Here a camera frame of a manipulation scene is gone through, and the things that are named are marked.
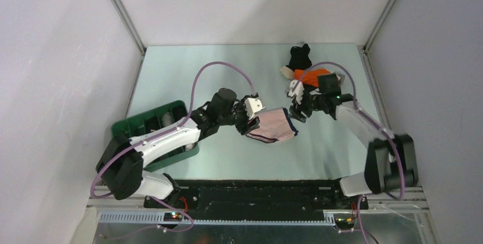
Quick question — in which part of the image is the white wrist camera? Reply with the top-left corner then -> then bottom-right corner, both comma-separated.
286,79 -> 304,105
243,96 -> 265,120

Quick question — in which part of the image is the green divided storage tray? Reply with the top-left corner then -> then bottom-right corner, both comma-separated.
110,100 -> 199,172

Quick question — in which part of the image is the cream underwear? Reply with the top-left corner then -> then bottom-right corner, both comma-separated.
280,66 -> 294,80

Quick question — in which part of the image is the light pink underwear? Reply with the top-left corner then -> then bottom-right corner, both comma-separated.
245,108 -> 298,144

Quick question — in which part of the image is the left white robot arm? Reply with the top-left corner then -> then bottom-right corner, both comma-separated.
95,88 -> 265,208

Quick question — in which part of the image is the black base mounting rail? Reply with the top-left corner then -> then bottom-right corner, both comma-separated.
168,180 -> 359,222

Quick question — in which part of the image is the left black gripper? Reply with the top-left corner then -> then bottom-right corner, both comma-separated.
218,95 -> 259,135

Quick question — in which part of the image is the aluminium frame post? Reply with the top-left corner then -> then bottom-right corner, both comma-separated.
110,0 -> 147,56
362,0 -> 398,54

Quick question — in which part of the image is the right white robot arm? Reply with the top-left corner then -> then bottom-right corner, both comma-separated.
287,74 -> 419,209

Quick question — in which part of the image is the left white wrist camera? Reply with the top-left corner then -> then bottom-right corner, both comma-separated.
243,96 -> 265,120

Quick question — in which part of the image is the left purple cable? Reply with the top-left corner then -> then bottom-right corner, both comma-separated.
89,61 -> 257,233

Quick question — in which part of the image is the orange underwear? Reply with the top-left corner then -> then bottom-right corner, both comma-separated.
294,68 -> 331,87

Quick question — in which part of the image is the left aluminium frame post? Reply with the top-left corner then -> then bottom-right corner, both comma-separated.
110,0 -> 147,56

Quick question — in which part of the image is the grey mesh underwear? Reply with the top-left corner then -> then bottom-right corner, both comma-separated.
336,74 -> 345,86

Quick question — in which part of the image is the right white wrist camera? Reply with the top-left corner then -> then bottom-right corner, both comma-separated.
286,79 -> 304,105

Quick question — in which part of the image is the rolled white underwear in tray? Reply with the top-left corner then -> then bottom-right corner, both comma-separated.
161,112 -> 175,128

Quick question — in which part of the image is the right aluminium frame post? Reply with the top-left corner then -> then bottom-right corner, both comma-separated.
362,0 -> 398,54

